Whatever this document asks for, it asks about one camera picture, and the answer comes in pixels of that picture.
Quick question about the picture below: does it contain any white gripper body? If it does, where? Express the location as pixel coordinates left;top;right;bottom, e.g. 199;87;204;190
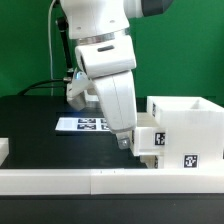
75;35;137;133

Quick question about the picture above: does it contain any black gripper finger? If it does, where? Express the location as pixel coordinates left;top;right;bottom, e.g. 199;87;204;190
116;132;131;149

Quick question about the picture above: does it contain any white drawer box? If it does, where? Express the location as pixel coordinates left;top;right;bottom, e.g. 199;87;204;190
131;112;166;156
140;155;159;169

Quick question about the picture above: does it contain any white front drawer box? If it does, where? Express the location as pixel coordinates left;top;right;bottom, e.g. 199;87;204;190
140;155;159;169

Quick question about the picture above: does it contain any white drawer cabinet frame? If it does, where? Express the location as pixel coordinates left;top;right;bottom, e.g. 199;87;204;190
147;96;224;169

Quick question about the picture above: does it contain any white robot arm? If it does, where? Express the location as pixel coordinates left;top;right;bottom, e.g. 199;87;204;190
60;0;173;149

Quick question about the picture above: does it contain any printed marker sheet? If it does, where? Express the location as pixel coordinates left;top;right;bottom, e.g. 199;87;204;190
56;117;109;131

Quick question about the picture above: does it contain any white front barrier wall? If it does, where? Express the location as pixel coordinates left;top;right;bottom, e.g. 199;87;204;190
0;169;224;195

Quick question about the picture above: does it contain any white barrier wall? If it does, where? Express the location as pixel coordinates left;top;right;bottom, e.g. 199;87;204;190
0;138;9;166
0;169;224;195

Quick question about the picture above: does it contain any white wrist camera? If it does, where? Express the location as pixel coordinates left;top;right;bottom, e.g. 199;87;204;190
66;71;93;111

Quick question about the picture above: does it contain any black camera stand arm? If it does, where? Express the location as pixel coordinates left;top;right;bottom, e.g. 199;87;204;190
56;17;74;92

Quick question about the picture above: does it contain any black base cable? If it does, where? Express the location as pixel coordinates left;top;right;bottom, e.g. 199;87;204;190
16;78;76;97

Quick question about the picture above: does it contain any white left barrier wall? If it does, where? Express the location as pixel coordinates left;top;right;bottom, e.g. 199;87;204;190
0;138;9;166

